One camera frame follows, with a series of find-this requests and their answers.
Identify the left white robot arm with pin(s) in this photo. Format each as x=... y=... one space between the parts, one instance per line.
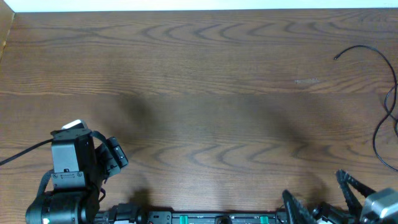
x=64 y=206

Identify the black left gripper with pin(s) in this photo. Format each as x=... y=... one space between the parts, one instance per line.
x=112 y=157

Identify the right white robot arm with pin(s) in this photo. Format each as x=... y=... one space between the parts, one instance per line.
x=365 y=205

